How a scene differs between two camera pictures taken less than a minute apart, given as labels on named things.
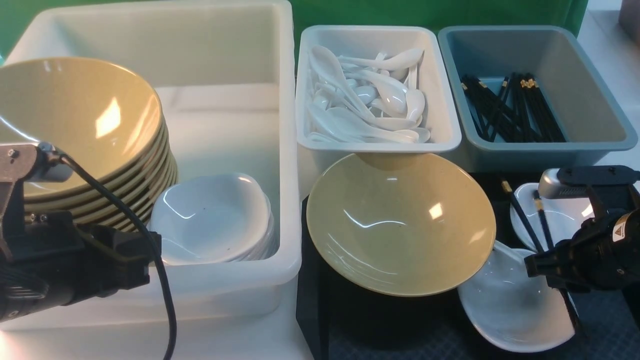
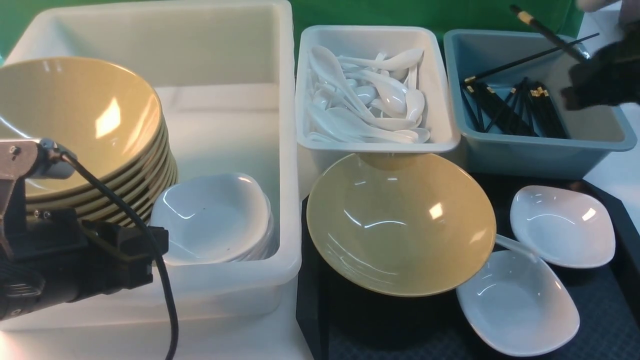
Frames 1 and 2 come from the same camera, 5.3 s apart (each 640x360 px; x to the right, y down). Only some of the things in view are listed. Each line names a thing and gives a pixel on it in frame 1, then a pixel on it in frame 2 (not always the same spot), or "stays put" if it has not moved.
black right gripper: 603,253 -> 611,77
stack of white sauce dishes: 216,218 stays put
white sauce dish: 564,216 stays put
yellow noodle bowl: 400,224 stays put
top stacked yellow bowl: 107,120 stays put
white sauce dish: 513,310 stays put
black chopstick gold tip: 567,296 -> 554,37
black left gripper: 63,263 stays put
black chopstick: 544,227 -> 475,77
